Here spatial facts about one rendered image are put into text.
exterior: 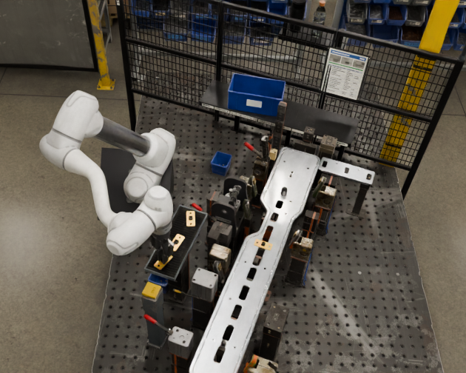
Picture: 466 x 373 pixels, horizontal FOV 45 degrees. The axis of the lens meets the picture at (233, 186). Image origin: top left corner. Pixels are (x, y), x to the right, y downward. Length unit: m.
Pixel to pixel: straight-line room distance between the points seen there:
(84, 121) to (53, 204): 1.87
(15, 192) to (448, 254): 3.08
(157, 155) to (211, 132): 0.85
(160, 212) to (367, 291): 1.33
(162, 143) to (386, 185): 1.38
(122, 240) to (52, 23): 3.05
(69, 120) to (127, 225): 0.58
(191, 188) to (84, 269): 0.99
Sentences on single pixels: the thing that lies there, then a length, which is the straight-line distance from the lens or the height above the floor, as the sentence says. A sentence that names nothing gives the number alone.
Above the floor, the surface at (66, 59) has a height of 0.24.
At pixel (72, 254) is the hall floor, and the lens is 3.92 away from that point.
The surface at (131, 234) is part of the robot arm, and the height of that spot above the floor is 1.57.
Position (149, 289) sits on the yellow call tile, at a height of 1.16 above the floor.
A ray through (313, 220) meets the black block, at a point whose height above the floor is 0.98.
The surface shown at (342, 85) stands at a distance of 3.20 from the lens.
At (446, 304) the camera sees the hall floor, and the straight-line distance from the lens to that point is 3.96.
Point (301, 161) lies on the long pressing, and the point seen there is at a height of 1.00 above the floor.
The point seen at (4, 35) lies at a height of 0.46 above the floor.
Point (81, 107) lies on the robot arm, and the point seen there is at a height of 1.63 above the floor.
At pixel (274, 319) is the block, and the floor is 1.03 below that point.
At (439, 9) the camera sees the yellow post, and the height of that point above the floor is 1.77.
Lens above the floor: 3.19
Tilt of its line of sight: 49 degrees down
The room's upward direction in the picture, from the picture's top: 4 degrees clockwise
